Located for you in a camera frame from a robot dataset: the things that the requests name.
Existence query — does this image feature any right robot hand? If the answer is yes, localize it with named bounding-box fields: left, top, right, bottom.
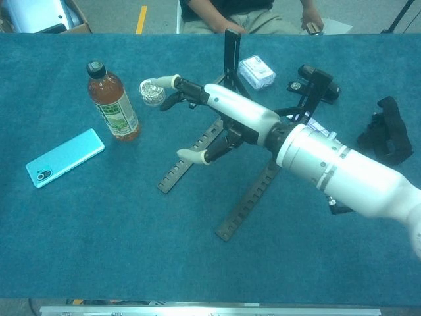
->
left=157, top=74, right=284, bottom=167

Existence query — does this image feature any folding black stand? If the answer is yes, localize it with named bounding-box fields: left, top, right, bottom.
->
left=157, top=28, right=334, bottom=243

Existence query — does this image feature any clear plastic box purple label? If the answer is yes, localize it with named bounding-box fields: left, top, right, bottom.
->
left=237, top=55, right=276, bottom=90

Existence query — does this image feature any purple white tube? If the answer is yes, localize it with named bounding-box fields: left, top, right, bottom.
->
left=304, top=113, right=339, bottom=141

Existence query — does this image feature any seated person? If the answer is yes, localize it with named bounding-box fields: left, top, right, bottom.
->
left=179, top=0, right=325, bottom=35

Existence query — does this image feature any black stapler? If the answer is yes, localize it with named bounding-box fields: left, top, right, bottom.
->
left=286, top=64, right=341, bottom=105

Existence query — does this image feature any amber tea bottle green label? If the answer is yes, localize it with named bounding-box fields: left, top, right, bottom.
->
left=86, top=60, right=142, bottom=143

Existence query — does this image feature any yellow floor tape strip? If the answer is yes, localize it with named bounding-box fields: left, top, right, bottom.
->
left=135, top=5, right=149, bottom=35

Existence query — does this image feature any cardboard box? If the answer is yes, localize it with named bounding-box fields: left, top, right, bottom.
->
left=0, top=0, right=93, bottom=34

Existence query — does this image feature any light blue smartphone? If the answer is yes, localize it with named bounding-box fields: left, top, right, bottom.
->
left=25, top=128, right=105, bottom=189

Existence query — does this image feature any black tripod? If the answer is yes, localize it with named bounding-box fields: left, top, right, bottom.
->
left=381, top=0, right=417, bottom=34

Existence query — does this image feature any teal table cloth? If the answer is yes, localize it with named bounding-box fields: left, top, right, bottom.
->
left=0, top=32, right=421, bottom=302

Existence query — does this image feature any white plastic appliance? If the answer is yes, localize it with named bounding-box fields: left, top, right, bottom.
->
left=5, top=0, right=83, bottom=34

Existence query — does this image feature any black strap pouch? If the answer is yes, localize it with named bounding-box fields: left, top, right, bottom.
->
left=357, top=95, right=414, bottom=165

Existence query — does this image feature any aluminium profile rail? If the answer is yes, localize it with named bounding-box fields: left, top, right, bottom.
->
left=39, top=305, right=382, bottom=316

